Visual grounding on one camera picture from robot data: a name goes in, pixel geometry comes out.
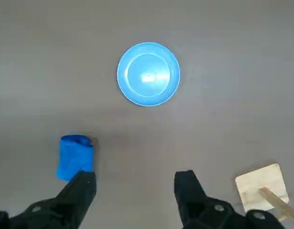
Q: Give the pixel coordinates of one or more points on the blue cloth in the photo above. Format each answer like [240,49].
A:
[74,157]

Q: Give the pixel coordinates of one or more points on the blue plastic plate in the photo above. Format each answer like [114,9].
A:
[148,74]

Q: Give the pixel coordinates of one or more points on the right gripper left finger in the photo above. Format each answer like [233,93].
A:
[65,205]

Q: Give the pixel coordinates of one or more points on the wooden cup rack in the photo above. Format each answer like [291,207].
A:
[256,179]

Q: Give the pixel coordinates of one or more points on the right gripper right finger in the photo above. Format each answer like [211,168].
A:
[196,210]

